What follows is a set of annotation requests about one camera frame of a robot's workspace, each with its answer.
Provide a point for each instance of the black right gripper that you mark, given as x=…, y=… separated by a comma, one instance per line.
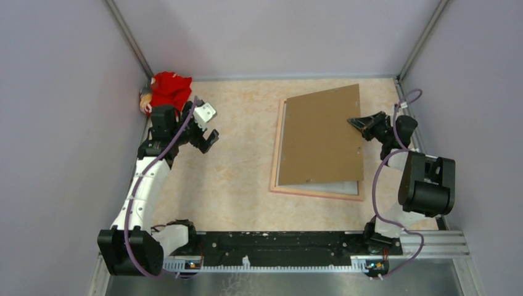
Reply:
x=369, y=123

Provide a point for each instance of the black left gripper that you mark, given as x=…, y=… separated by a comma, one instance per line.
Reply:
x=197, y=142

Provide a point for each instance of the brown frame backing board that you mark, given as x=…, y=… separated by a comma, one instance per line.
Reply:
x=319, y=145

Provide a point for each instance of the seascape photo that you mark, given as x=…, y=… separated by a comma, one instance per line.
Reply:
x=345, y=187

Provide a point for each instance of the pink wooden picture frame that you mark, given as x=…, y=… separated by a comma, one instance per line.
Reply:
x=273, y=184

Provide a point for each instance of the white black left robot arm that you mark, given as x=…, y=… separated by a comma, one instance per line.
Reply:
x=143, y=192

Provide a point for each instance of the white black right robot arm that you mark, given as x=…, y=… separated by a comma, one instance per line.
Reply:
x=427, y=186

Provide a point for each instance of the red crumpled cloth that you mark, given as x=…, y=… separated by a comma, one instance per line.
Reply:
x=165, y=88

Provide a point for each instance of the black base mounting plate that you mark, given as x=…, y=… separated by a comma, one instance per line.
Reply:
x=282, y=248

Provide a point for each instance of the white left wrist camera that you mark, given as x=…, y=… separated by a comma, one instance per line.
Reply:
x=203, y=114

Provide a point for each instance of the aluminium front rail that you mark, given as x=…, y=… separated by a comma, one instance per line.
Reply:
x=432, y=263

